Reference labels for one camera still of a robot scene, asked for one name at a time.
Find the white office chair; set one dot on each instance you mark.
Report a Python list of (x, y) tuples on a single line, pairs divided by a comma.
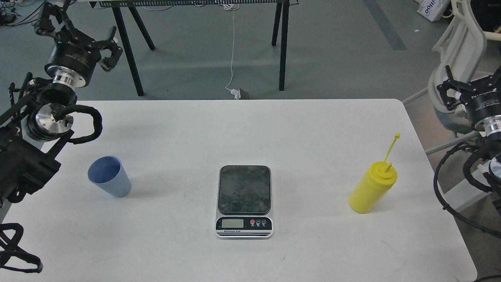
[(461, 47)]

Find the digital kitchen scale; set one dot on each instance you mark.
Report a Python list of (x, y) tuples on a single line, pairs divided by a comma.
[(244, 205)]

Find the white cardboard box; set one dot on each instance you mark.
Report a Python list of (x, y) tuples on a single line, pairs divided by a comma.
[(432, 10)]

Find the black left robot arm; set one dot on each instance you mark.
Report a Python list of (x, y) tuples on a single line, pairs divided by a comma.
[(44, 114)]

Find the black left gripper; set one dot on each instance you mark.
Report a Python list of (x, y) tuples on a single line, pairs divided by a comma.
[(75, 55)]

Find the blue plastic cup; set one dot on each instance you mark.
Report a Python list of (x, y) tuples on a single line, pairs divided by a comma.
[(108, 173)]

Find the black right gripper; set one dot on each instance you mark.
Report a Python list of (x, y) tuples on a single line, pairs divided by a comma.
[(483, 103)]

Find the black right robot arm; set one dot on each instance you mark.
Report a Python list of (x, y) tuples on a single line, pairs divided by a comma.
[(482, 168)]

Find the yellow squeeze bottle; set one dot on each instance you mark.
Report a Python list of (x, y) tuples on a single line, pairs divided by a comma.
[(377, 181)]

